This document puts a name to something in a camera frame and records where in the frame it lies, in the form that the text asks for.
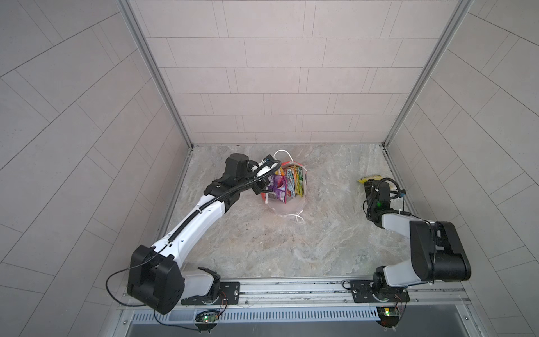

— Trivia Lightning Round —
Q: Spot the right green circuit board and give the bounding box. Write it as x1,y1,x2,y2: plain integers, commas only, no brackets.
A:
376,306,401,329

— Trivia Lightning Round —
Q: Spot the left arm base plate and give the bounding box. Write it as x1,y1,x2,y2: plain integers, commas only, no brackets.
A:
181,281,241,306

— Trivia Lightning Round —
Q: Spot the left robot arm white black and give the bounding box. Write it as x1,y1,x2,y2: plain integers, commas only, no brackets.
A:
126,153,282,315

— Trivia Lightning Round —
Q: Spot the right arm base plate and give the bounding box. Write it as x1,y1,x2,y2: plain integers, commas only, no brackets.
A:
342,279,410,303

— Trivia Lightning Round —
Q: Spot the red paper gift bag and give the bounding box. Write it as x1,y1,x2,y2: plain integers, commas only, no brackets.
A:
262,149,307,223

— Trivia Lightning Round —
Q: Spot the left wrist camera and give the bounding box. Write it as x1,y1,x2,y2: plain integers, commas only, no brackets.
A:
259,154,276,169

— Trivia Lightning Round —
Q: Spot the left green circuit board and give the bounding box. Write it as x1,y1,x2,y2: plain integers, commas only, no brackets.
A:
195,310,220,331

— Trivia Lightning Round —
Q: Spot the yellow green snack packet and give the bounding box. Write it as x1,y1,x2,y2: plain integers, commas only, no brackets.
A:
358,175,383,184

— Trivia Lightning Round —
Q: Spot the purple raspberry candy packet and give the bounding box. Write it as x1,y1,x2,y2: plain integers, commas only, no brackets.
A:
268,174,287,204

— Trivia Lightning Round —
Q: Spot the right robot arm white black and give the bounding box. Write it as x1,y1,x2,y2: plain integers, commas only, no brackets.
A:
363,178,472,293

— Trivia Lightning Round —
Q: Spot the aluminium mounting rail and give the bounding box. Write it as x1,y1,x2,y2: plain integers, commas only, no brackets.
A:
119,275,470,310

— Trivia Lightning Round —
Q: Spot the green circuit board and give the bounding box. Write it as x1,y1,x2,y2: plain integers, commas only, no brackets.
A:
376,306,401,329
195,310,220,331

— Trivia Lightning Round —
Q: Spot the left black cable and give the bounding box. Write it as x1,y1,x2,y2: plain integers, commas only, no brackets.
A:
152,309,199,331

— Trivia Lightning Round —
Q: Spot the teal cherry mint candy packet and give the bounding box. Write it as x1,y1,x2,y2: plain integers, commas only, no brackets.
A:
296,165,305,197

